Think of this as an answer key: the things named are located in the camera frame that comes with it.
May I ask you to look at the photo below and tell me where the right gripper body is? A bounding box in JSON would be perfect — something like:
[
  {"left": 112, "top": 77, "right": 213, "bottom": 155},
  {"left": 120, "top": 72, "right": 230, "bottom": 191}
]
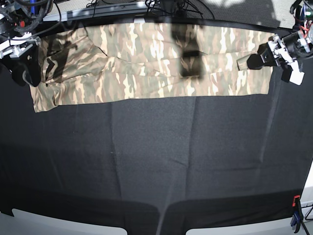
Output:
[{"left": 0, "top": 33, "right": 41, "bottom": 59}]

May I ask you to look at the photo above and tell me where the camouflage t-shirt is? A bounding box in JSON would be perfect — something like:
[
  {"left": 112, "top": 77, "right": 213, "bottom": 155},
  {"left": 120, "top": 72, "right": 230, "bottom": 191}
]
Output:
[{"left": 30, "top": 23, "right": 272, "bottom": 113}]

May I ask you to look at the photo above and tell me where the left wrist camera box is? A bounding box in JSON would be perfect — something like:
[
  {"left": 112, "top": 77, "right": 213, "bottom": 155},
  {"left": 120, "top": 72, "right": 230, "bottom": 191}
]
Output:
[{"left": 289, "top": 69, "right": 305, "bottom": 86}]

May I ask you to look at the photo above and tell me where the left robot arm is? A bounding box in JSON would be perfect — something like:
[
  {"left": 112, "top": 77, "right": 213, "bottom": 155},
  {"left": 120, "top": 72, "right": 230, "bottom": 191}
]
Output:
[{"left": 246, "top": 0, "right": 313, "bottom": 85}]

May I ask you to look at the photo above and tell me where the black cable bundle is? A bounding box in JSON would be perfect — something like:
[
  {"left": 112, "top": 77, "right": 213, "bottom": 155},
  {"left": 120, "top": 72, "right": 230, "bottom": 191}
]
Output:
[{"left": 144, "top": 0, "right": 203, "bottom": 18}]

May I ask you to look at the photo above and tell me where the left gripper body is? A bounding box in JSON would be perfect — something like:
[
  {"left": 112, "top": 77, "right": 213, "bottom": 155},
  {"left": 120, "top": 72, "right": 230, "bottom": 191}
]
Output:
[{"left": 268, "top": 35, "right": 299, "bottom": 70}]

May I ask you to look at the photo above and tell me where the blue clamp bottom right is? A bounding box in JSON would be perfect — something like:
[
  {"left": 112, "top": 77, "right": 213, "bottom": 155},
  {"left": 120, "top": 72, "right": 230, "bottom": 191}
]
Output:
[{"left": 291, "top": 195, "right": 303, "bottom": 234}]

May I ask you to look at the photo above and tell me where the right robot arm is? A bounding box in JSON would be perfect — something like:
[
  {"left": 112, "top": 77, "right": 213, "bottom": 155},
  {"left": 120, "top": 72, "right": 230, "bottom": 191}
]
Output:
[{"left": 0, "top": 0, "right": 62, "bottom": 87}]

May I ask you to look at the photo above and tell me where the black table cloth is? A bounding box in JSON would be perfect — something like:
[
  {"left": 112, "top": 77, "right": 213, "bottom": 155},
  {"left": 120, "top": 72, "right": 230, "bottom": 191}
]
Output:
[{"left": 0, "top": 16, "right": 313, "bottom": 235}]

